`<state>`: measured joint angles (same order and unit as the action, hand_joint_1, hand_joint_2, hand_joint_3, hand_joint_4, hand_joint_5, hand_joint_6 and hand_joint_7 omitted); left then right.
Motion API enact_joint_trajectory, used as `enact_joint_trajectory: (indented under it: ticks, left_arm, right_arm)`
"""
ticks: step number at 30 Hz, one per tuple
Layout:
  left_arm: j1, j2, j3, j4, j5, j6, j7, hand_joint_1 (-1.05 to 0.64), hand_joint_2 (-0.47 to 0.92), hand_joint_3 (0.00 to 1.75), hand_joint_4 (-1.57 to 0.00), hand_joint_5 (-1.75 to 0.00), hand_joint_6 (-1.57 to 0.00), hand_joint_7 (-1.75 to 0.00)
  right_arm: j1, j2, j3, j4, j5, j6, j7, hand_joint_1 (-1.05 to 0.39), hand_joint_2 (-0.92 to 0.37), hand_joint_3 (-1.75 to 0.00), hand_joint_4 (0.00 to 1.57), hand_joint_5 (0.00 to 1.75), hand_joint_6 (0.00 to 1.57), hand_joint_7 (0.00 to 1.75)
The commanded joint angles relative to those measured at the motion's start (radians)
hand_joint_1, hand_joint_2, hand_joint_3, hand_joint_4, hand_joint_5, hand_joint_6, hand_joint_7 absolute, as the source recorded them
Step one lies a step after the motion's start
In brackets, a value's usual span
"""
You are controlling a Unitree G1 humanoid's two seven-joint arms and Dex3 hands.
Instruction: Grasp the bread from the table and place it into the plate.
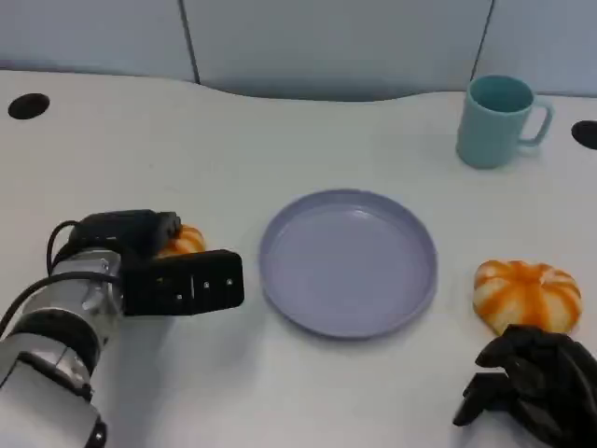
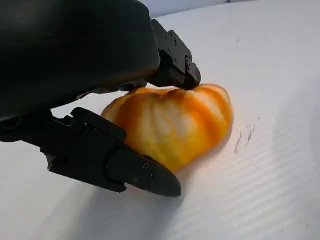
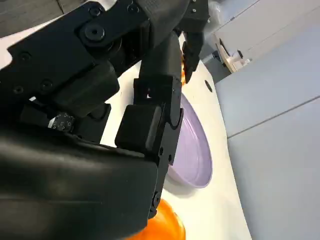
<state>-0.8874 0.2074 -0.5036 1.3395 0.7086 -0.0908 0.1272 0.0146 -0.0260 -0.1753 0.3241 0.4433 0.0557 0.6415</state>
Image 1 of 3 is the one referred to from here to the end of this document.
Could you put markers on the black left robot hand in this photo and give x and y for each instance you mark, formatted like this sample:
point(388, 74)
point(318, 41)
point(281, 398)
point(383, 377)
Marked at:
point(121, 231)

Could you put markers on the orange white toy bread roll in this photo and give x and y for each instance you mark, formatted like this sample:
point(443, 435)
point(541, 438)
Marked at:
point(186, 240)
point(527, 294)

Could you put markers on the pale green mug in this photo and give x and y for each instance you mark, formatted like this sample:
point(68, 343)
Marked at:
point(487, 133)

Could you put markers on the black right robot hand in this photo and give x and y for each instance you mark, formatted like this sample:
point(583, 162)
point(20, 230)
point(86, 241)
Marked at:
point(550, 382)

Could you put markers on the lilac plate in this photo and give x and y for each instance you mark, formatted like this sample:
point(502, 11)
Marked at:
point(347, 266)

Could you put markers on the grey partition panel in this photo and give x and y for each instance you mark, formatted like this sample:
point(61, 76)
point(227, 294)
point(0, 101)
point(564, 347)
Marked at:
point(336, 42)
point(545, 37)
point(93, 32)

